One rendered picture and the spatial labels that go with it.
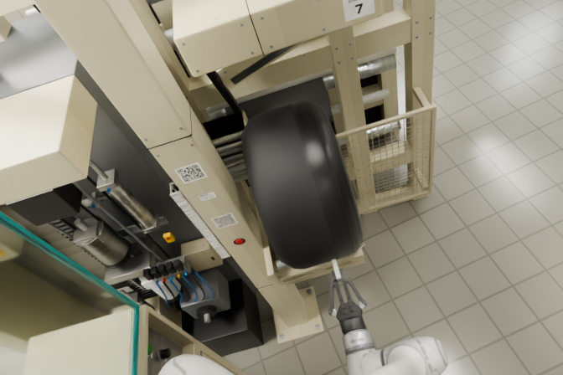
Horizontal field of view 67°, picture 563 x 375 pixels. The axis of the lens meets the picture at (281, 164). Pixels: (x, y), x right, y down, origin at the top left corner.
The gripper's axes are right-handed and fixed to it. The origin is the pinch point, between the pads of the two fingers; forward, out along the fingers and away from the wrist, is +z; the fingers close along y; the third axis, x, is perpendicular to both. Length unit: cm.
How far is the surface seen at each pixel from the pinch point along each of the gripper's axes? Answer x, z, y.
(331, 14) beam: -55, 56, -21
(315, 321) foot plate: 109, 7, 22
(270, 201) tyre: -29.5, 16.6, 12.6
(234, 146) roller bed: 2, 63, 27
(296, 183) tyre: -31.3, 18.8, 3.7
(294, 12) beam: -59, 57, -10
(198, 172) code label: -39, 28, 31
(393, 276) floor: 112, 20, -28
